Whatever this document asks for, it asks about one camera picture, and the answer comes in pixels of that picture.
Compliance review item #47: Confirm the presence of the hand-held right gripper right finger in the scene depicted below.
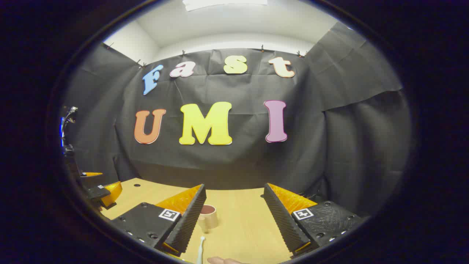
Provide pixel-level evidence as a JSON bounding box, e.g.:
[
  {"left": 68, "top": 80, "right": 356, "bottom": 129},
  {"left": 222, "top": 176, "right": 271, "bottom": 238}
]
[{"left": 263, "top": 183, "right": 368, "bottom": 259}]

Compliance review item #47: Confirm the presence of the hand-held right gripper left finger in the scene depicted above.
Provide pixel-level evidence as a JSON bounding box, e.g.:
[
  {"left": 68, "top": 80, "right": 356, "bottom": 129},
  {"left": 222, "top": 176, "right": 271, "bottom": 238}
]
[{"left": 110, "top": 184, "right": 207, "bottom": 256}]

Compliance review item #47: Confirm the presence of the wooden desktop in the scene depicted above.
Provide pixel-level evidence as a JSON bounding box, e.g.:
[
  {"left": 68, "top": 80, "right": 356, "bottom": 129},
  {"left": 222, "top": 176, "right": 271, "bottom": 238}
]
[{"left": 100, "top": 178, "right": 319, "bottom": 264}]

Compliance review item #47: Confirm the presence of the beige cup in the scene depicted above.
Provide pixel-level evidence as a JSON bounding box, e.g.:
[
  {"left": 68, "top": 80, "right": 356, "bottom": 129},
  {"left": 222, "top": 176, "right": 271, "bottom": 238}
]
[{"left": 198, "top": 205, "right": 219, "bottom": 234}]

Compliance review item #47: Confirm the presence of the white toothbrush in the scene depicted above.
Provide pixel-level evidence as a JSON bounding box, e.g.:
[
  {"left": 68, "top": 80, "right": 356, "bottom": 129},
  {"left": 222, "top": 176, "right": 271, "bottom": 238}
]
[{"left": 196, "top": 236, "right": 206, "bottom": 264}]

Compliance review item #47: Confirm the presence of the white ceiling light panel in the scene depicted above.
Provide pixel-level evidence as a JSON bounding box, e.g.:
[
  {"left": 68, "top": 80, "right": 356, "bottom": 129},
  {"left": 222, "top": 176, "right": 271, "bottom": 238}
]
[{"left": 182, "top": 0, "right": 268, "bottom": 12}]

